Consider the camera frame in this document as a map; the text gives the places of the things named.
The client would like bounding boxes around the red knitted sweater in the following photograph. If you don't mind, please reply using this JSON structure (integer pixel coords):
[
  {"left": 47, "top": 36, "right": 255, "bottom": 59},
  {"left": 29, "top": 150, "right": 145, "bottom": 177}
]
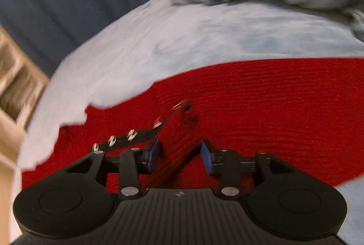
[{"left": 22, "top": 58, "right": 363, "bottom": 188}]

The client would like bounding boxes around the light blue bed sheet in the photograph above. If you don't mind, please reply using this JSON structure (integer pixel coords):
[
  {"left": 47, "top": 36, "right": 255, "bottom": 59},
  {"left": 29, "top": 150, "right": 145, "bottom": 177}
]
[{"left": 16, "top": 0, "right": 363, "bottom": 244}]

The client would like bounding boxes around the white shelf unit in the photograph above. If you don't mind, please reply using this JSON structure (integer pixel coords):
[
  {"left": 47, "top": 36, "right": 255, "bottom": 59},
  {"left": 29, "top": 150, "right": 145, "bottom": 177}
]
[{"left": 1, "top": 28, "right": 49, "bottom": 168}]

